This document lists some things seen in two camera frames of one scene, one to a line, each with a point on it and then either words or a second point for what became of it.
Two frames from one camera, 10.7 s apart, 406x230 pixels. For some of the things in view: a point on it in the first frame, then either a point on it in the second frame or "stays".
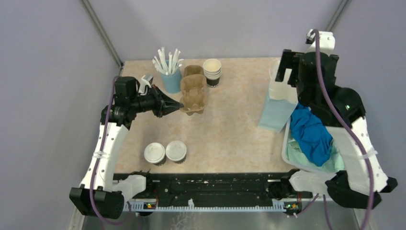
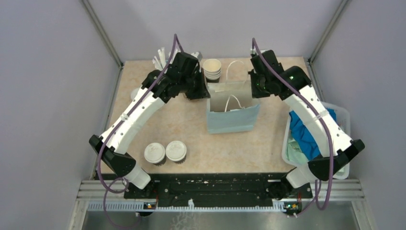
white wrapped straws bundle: [168, 65] stays
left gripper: [163, 105] -> [202, 92]
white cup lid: [175, 150] stays
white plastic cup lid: [154, 153] stays
